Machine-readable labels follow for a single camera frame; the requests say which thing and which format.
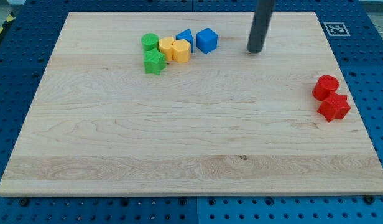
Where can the blue cube block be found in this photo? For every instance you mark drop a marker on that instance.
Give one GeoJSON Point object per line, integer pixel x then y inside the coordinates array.
{"type": "Point", "coordinates": [206, 40]}

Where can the green star block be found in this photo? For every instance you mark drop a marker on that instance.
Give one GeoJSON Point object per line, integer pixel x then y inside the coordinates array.
{"type": "Point", "coordinates": [154, 61]}

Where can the yellow hexagon block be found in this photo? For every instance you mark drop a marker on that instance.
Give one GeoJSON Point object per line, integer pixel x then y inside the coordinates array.
{"type": "Point", "coordinates": [181, 51]}

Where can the yellow cylinder block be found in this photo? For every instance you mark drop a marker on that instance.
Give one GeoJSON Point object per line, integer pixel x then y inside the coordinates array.
{"type": "Point", "coordinates": [165, 47]}

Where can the blue triangular prism block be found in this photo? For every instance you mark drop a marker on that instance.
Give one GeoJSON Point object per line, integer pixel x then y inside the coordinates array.
{"type": "Point", "coordinates": [188, 36]}

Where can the green cylinder block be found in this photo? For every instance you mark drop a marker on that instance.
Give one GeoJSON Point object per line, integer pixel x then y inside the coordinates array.
{"type": "Point", "coordinates": [149, 41]}

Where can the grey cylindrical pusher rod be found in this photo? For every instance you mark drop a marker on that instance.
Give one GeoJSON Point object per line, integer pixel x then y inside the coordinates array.
{"type": "Point", "coordinates": [260, 25]}

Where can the red cylinder block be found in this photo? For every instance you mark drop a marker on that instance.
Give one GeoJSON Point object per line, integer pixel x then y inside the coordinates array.
{"type": "Point", "coordinates": [325, 85]}

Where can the red star block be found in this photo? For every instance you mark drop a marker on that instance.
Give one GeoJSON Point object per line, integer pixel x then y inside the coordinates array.
{"type": "Point", "coordinates": [335, 106]}

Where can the black white fiducial marker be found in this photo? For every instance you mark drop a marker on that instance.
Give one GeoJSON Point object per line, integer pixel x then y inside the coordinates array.
{"type": "Point", "coordinates": [336, 29]}

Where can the black bolt left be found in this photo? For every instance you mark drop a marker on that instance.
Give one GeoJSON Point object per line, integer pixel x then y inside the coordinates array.
{"type": "Point", "coordinates": [23, 202]}

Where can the black bolt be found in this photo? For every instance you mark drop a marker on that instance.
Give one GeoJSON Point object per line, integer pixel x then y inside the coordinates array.
{"type": "Point", "coordinates": [23, 202]}
{"type": "Point", "coordinates": [369, 199]}

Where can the black bolt right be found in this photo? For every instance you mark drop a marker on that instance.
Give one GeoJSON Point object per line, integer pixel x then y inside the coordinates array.
{"type": "Point", "coordinates": [369, 199]}

